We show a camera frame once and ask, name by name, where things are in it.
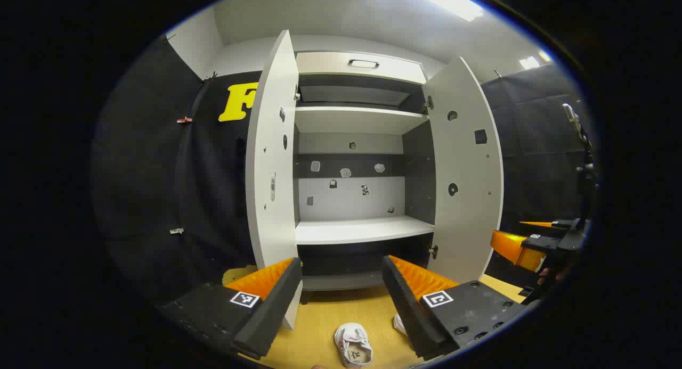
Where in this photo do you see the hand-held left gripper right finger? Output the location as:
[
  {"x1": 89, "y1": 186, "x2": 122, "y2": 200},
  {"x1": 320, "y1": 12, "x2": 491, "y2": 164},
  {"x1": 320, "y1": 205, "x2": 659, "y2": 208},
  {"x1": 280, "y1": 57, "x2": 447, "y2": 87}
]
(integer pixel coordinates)
[{"x1": 381, "y1": 255, "x2": 528, "y2": 360}]

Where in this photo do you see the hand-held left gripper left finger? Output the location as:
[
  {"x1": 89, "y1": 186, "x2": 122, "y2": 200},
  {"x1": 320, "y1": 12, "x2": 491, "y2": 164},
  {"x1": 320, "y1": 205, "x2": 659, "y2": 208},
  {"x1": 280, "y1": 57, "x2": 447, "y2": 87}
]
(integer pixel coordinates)
[{"x1": 160, "y1": 257, "x2": 303, "y2": 360}]

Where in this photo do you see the white shoe cabinet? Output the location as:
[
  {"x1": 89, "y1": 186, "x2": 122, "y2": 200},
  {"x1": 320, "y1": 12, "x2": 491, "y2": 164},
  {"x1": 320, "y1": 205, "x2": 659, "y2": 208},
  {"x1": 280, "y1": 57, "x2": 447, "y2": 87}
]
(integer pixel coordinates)
[{"x1": 292, "y1": 51, "x2": 445, "y2": 306}]

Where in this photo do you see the cabinet door with disc sticker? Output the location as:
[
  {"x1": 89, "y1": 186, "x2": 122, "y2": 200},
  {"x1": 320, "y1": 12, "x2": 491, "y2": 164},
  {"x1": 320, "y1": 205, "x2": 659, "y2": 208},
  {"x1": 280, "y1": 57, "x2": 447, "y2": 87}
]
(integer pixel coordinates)
[{"x1": 424, "y1": 56, "x2": 504, "y2": 284}]

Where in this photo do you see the cabinet door with phone sticker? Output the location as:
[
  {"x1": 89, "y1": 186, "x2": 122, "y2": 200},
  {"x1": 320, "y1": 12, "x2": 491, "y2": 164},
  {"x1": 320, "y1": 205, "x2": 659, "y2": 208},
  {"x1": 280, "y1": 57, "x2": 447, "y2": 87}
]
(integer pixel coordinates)
[{"x1": 245, "y1": 30, "x2": 303, "y2": 330}]

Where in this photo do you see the long ceiling light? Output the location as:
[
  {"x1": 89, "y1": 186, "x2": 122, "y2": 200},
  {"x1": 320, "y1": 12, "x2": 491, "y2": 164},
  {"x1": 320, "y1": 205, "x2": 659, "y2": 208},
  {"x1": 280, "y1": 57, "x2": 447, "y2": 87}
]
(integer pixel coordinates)
[{"x1": 394, "y1": 0, "x2": 485, "y2": 22}]

